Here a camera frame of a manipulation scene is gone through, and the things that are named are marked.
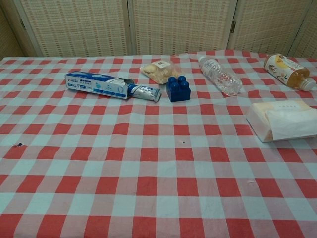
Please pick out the clear plastic water bottle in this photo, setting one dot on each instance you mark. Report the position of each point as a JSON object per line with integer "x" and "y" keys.
{"x": 220, "y": 74}

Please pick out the metal screen hinge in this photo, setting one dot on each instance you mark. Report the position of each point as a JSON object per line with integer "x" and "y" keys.
{"x": 232, "y": 26}

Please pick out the silver blue toothpaste tube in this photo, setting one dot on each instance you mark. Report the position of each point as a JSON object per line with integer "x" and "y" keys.
{"x": 146, "y": 92}

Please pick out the clear bag of snacks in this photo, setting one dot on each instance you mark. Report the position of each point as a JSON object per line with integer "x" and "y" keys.
{"x": 158, "y": 70}

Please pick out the blue white toothpaste box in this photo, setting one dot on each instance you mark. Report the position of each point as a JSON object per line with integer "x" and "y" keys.
{"x": 94, "y": 84}

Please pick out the red white checkered tablecloth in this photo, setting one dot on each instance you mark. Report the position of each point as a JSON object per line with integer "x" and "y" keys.
{"x": 158, "y": 173}

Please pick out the woven folding screen panel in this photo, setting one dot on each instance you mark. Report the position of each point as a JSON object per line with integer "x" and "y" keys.
{"x": 7, "y": 32}
{"x": 267, "y": 24}
{"x": 76, "y": 27}
{"x": 180, "y": 24}
{"x": 308, "y": 37}

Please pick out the amber tea bottle yellow label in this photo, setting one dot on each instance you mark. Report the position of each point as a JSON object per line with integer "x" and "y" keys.
{"x": 284, "y": 69}

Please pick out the blue plastic building block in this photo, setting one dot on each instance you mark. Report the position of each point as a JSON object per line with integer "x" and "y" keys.
{"x": 177, "y": 91}

